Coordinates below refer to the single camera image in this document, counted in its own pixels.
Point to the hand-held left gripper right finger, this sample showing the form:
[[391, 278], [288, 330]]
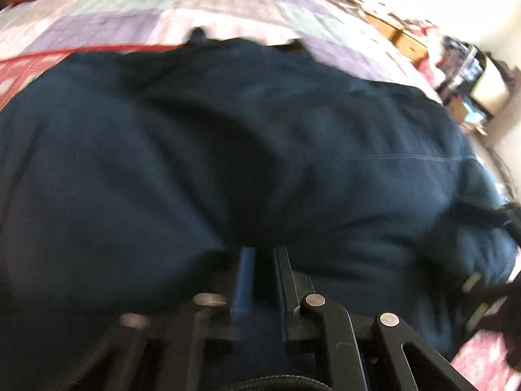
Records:
[[285, 289]]

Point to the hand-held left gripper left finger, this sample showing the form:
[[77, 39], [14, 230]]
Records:
[[243, 289]]

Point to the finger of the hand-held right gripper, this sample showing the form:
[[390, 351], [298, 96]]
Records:
[[482, 293], [482, 214]]

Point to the navy blue jacket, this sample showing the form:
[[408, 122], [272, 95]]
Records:
[[228, 150]]

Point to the white storage box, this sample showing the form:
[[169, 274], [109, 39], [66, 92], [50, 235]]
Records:
[[490, 87]]

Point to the patchwork bed quilt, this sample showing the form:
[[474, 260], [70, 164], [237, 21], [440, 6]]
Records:
[[171, 4]]

